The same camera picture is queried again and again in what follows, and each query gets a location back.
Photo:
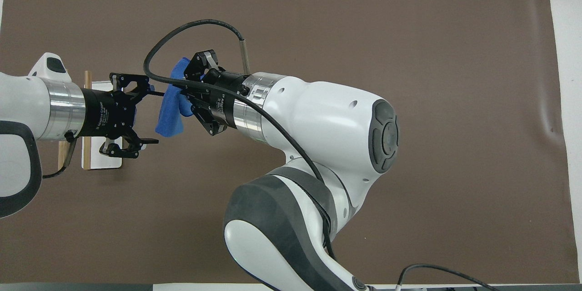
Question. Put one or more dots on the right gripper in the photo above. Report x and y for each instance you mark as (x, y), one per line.
(223, 100)

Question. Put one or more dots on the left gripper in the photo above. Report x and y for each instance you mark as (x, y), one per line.
(102, 112)

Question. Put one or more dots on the blue towel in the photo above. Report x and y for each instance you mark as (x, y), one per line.
(170, 109)

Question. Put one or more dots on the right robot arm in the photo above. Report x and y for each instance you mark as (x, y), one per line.
(318, 145)

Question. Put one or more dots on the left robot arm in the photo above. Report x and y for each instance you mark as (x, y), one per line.
(22, 104)

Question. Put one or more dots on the wooden rack with white base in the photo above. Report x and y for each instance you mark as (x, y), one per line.
(102, 154)

